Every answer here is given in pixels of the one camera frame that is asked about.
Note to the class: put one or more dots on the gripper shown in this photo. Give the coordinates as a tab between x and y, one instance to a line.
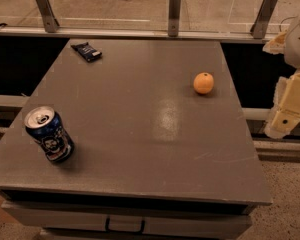
298	44

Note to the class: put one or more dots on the orange fruit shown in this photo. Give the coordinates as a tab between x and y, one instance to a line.
203	83

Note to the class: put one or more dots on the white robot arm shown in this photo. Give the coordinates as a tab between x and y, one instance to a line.
291	57

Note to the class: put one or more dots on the dark blue rxbar wrapper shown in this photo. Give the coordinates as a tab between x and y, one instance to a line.
87	52

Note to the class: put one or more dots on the blue soda can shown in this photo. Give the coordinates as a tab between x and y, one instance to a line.
45	126

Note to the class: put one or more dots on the grey drawer cabinet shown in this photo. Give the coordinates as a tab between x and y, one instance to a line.
62	221

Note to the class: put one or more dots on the right metal railing bracket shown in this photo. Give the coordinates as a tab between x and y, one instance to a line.
259	28

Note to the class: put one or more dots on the metal window rail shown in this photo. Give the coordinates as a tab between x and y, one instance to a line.
227	37

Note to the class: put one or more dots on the black drawer handle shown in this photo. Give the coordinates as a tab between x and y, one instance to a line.
122	224

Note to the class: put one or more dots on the left metal railing bracket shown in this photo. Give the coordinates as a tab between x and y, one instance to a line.
50	22

